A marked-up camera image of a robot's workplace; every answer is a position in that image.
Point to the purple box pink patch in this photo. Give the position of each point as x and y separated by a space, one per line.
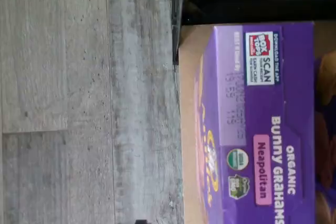
262 103

